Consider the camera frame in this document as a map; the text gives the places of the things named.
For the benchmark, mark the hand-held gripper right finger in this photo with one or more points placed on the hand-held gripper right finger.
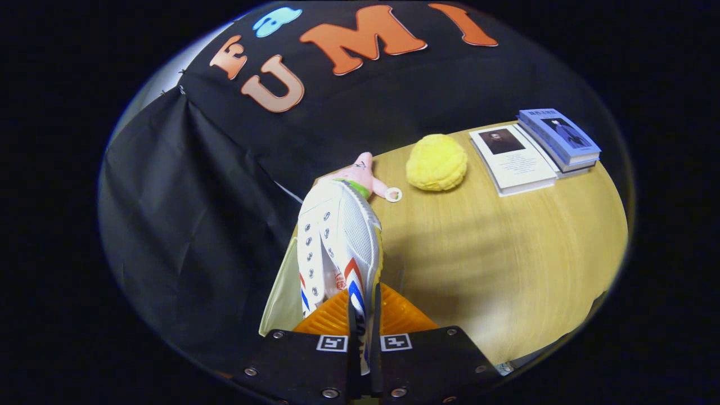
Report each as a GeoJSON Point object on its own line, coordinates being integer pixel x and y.
{"type": "Point", "coordinates": [419, 365]}

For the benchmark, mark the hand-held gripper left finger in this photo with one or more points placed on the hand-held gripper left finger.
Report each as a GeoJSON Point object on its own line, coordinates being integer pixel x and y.
{"type": "Point", "coordinates": [312, 365]}

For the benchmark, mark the beige fabric storage box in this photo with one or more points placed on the beige fabric storage box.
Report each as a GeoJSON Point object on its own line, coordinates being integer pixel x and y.
{"type": "Point", "coordinates": [281, 304]}

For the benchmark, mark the white canvas shoe striped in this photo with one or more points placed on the white canvas shoe striped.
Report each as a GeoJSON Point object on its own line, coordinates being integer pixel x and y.
{"type": "Point", "coordinates": [343, 236]}

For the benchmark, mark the pink star plush toy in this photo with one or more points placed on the pink star plush toy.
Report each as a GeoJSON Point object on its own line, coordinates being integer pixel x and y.
{"type": "Point", "coordinates": [363, 171]}

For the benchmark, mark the yellow round plush cushion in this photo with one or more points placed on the yellow round plush cushion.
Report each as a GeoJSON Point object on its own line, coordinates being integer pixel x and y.
{"type": "Point", "coordinates": [436, 163]}

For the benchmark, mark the white portrait cover book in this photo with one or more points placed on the white portrait cover book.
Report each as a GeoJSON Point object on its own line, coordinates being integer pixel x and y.
{"type": "Point", "coordinates": [517, 163]}

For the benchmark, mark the blue cover book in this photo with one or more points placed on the blue cover book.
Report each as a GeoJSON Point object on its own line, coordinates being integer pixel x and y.
{"type": "Point", "coordinates": [557, 135]}

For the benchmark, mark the row of small black clips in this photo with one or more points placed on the row of small black clips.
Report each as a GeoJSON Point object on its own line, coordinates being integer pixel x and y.
{"type": "Point", "coordinates": [181, 88]}

